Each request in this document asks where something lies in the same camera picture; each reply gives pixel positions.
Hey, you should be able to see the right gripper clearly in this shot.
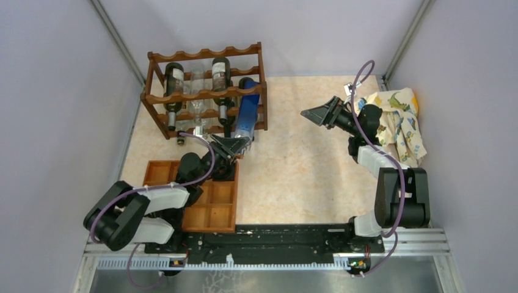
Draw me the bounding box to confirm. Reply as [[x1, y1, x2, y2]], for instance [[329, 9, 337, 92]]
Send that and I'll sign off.
[[301, 96, 361, 137]]

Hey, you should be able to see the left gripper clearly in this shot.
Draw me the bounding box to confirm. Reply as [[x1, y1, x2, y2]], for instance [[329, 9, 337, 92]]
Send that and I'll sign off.
[[197, 132, 249, 184]]

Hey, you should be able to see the dark bottle brown label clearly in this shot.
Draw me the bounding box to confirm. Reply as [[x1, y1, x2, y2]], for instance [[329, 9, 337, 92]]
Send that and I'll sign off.
[[164, 62, 184, 131]]

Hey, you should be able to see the aluminium corner frame post right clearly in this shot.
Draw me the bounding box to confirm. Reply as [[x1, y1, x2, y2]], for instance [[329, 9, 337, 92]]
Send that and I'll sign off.
[[383, 0, 435, 87]]

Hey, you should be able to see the aluminium corner frame post left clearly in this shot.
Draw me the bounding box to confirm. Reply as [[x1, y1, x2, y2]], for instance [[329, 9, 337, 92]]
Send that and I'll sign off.
[[87, 0, 146, 86]]

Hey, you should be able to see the aluminium corner frame post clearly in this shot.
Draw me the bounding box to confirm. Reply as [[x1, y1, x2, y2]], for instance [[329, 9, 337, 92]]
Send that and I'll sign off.
[[87, 0, 146, 86], [383, 0, 435, 87]]

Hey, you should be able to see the wooden compartment tray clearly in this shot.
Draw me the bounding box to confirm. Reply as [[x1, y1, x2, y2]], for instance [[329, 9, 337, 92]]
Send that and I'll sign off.
[[143, 161, 239, 233]]

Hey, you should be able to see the dinosaur print cloth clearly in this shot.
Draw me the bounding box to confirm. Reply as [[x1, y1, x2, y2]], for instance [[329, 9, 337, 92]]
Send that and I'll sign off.
[[354, 87, 427, 167]]

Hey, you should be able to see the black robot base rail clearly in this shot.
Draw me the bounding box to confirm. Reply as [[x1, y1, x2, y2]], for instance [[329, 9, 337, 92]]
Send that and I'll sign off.
[[144, 223, 385, 265]]

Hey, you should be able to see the wooden wine rack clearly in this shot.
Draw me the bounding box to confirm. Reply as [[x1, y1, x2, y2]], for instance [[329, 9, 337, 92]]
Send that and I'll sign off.
[[140, 42, 268, 140]]

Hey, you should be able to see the blue square glass bottle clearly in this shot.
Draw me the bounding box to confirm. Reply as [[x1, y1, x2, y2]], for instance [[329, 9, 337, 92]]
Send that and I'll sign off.
[[233, 94, 260, 151]]

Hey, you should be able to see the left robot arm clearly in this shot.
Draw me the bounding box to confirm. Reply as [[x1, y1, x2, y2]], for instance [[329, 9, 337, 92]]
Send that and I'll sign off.
[[83, 134, 252, 253]]

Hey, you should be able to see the clear liquor bottle black cap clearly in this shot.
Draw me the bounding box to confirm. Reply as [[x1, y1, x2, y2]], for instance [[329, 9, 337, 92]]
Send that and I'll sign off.
[[175, 120, 191, 146]]

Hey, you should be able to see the tall green wine bottle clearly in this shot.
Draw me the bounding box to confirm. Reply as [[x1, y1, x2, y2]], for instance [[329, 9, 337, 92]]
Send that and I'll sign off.
[[211, 57, 231, 126]]

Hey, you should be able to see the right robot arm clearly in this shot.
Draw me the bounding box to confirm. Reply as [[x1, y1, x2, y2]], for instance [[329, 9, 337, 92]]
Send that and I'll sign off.
[[301, 96, 431, 251]]

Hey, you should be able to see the clear tall glass bottle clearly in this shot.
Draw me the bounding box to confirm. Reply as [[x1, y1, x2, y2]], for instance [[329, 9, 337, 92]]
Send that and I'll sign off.
[[189, 64, 207, 139]]

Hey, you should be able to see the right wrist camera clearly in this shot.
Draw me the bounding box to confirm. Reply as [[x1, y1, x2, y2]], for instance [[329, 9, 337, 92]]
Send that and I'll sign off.
[[344, 83, 357, 98]]

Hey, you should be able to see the green wine bottle white label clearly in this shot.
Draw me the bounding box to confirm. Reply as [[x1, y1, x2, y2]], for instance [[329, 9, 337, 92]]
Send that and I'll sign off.
[[222, 101, 236, 138]]

